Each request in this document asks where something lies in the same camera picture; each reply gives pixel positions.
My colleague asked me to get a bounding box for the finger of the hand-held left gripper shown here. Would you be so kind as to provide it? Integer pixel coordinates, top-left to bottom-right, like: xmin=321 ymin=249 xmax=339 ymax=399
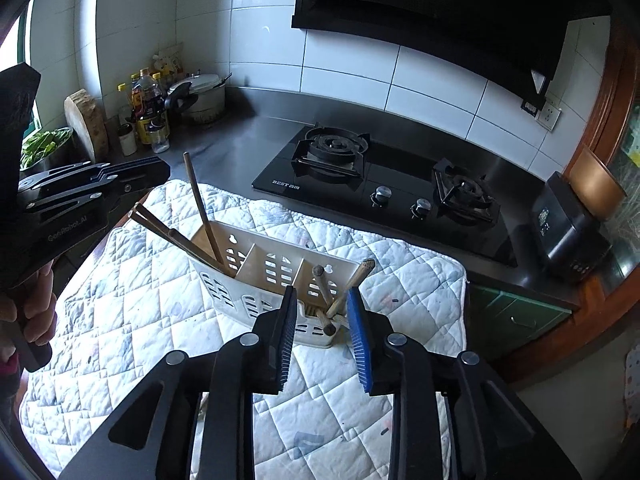
xmin=19 ymin=156 xmax=171 ymax=192
xmin=22 ymin=180 xmax=153 ymax=217

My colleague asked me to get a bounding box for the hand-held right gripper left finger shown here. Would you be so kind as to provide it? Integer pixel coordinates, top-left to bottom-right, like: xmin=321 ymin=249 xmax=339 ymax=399
xmin=57 ymin=285 xmax=299 ymax=480

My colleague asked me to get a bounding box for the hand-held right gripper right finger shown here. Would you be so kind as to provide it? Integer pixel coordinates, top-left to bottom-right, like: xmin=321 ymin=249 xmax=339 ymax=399
xmin=346 ymin=286 xmax=583 ymax=480

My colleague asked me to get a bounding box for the group of wooden chopsticks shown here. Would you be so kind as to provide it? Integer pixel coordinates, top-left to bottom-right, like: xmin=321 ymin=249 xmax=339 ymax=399
xmin=129 ymin=152 xmax=376 ymax=337

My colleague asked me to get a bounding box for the white plastic utensil holder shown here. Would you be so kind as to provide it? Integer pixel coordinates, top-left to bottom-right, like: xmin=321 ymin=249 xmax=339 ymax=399
xmin=189 ymin=220 xmax=368 ymax=351

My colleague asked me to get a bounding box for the person's left hand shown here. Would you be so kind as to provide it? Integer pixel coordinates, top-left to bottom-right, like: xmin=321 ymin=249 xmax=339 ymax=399
xmin=0 ymin=260 xmax=58 ymax=361

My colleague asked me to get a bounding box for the small white jar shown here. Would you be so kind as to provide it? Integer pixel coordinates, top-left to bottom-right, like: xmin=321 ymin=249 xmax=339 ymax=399
xmin=118 ymin=122 xmax=138 ymax=157

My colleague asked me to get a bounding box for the small glass jar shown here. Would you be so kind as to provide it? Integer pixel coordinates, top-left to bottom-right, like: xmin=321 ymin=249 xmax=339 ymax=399
xmin=150 ymin=122 xmax=171 ymax=154

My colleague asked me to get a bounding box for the metal bowl of greens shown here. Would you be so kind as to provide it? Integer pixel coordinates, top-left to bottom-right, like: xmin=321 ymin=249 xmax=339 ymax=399
xmin=20 ymin=127 xmax=76 ymax=171

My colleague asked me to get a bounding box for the round wooden chopping block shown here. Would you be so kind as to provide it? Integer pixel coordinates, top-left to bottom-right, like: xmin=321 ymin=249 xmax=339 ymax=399
xmin=64 ymin=89 xmax=110 ymax=163

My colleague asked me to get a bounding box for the white quilted mat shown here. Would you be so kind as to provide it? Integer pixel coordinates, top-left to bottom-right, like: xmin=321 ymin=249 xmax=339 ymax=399
xmin=20 ymin=182 xmax=468 ymax=480

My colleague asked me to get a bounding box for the metal pressure cooker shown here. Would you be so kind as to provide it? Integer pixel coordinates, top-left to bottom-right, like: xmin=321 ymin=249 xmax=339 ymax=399
xmin=165 ymin=72 xmax=233 ymax=123

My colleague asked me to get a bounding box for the green base cabinet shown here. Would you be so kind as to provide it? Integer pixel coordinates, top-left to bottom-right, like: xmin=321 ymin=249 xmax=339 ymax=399
xmin=467 ymin=282 xmax=573 ymax=361

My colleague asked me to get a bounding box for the black gas stove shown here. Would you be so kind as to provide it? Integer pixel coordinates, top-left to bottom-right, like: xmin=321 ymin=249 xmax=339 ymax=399
xmin=251 ymin=121 xmax=518 ymax=267

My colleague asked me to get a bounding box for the black rice cooker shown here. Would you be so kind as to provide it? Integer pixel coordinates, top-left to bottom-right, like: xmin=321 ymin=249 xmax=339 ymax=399
xmin=530 ymin=171 xmax=612 ymax=281

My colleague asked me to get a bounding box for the copper inner pot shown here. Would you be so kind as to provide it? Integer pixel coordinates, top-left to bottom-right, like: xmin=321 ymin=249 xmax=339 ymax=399
xmin=567 ymin=144 xmax=628 ymax=221

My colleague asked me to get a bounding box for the black range hood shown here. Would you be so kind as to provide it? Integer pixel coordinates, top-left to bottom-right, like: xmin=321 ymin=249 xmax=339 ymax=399
xmin=291 ymin=0 xmax=613 ymax=106

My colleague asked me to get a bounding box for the wooden glass-door cabinet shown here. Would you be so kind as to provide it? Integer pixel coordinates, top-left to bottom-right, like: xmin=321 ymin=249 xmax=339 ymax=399
xmin=565 ymin=10 xmax=640 ymax=361

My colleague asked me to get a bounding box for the white wall socket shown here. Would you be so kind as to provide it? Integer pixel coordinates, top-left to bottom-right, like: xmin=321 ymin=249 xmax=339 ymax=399
xmin=536 ymin=102 xmax=562 ymax=132

